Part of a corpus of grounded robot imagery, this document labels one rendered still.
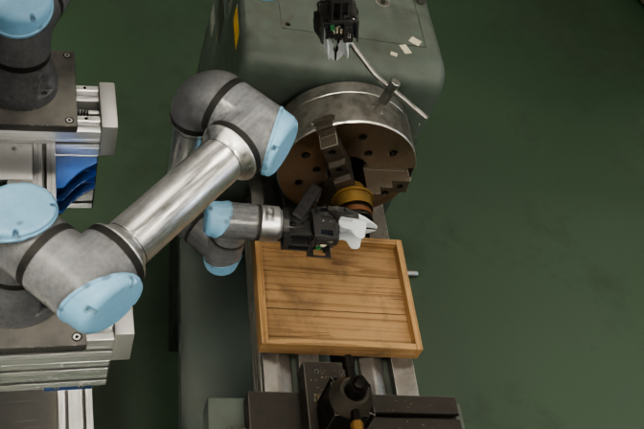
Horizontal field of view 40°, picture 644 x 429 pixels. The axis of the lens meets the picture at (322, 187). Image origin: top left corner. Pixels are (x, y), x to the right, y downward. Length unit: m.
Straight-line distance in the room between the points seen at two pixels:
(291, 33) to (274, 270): 0.53
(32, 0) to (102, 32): 2.11
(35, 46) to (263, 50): 0.49
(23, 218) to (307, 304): 0.80
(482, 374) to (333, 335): 1.28
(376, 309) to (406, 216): 1.46
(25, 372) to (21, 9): 0.65
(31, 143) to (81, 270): 0.62
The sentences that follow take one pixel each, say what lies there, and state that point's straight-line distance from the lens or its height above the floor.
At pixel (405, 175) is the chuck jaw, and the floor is 1.11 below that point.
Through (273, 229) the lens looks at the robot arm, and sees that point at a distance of 1.81.
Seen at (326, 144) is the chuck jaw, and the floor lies 1.19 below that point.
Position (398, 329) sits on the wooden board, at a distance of 2.02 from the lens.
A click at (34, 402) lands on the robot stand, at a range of 2.56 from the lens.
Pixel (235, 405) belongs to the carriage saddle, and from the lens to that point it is 1.78.
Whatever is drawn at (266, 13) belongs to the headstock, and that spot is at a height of 1.25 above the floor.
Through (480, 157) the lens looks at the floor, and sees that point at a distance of 3.84.
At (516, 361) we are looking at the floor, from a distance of 3.26.
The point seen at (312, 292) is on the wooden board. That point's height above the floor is 0.88.
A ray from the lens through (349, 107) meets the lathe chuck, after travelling 1.91.
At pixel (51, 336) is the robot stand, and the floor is 1.16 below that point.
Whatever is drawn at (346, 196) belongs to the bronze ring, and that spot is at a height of 1.11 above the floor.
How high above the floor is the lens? 2.49
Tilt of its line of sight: 46 degrees down
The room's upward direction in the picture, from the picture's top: 22 degrees clockwise
